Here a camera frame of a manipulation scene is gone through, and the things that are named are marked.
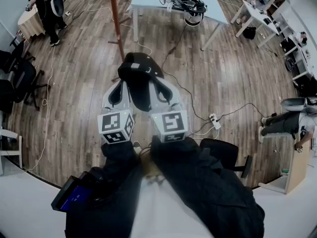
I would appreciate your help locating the white rectangular table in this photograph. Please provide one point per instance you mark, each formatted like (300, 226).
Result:
(213, 9)

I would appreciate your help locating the pile of black wearable gear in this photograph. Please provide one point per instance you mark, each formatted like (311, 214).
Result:
(183, 1)

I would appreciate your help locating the black office chair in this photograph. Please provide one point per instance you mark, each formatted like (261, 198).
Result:
(26, 78)
(220, 152)
(6, 95)
(18, 51)

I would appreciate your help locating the light wooden cabinet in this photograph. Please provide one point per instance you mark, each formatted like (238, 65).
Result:
(298, 170)

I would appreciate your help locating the person's right forearm black sleeve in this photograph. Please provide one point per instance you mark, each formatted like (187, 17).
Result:
(198, 187)

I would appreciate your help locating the person's white shirt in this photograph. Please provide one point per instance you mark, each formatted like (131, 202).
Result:
(163, 212)

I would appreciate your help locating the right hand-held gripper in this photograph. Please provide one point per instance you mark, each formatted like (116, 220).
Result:
(171, 121)

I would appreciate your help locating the person's left forearm black sleeve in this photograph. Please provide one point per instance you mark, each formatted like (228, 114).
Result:
(111, 187)

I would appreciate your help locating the black device with blue screen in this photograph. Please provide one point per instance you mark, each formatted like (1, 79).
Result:
(74, 195)

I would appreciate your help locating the brown wooden coat rack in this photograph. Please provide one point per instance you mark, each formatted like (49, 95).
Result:
(116, 18)

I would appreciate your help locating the white power strip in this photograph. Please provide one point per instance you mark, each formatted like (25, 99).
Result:
(215, 121)

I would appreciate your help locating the white side shelf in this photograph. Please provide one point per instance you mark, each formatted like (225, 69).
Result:
(11, 135)

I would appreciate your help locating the black cap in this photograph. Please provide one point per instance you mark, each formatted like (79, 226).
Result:
(138, 83)

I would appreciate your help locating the white desk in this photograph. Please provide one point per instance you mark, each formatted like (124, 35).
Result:
(260, 17)
(303, 61)

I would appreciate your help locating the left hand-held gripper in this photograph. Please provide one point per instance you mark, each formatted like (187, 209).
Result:
(115, 123)

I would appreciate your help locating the round table with beige cloth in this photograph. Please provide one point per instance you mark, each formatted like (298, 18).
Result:
(29, 23)

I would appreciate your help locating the black bag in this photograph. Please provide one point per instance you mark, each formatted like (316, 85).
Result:
(249, 32)

